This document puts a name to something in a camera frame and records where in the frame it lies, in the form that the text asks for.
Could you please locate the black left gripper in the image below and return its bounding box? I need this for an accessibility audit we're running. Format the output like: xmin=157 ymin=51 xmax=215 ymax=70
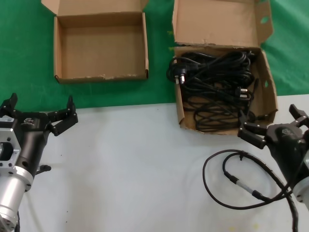
xmin=0 ymin=93 xmax=79 ymax=174

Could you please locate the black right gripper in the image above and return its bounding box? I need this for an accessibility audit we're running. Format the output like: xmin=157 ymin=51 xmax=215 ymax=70
xmin=238 ymin=104 xmax=309 ymax=191

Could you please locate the shallow brown cardboard box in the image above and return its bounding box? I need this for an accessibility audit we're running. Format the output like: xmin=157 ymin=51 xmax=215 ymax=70
xmin=41 ymin=0 xmax=150 ymax=85

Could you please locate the torn brown cardboard box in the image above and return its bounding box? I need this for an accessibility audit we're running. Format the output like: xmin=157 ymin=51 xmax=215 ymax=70
xmin=171 ymin=0 xmax=279 ymax=135

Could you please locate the green cloth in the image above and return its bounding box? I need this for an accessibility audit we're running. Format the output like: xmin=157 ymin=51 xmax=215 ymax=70
xmin=0 ymin=0 xmax=309 ymax=116

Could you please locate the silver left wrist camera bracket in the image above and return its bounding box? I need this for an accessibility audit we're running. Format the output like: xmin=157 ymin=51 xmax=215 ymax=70
xmin=0 ymin=128 xmax=24 ymax=174

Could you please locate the black power cord silver-pin plug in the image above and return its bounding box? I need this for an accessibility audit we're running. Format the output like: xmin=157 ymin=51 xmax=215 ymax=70
xmin=183 ymin=86 xmax=260 ymax=133

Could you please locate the small black cable connector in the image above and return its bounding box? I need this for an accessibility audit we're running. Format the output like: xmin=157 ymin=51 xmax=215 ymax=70
xmin=36 ymin=164 xmax=52 ymax=175

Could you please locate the black bundled power cord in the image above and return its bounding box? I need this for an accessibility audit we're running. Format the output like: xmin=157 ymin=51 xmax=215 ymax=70
xmin=185 ymin=69 xmax=255 ymax=91
xmin=183 ymin=49 xmax=256 ymax=70

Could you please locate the black robot cable silver connector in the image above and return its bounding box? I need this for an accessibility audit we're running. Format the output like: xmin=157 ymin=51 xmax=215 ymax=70
xmin=223 ymin=153 xmax=294 ymax=201

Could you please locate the thick black spiral-wrapped robot cable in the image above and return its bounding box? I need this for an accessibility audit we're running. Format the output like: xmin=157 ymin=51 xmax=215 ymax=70
xmin=202 ymin=149 xmax=302 ymax=232

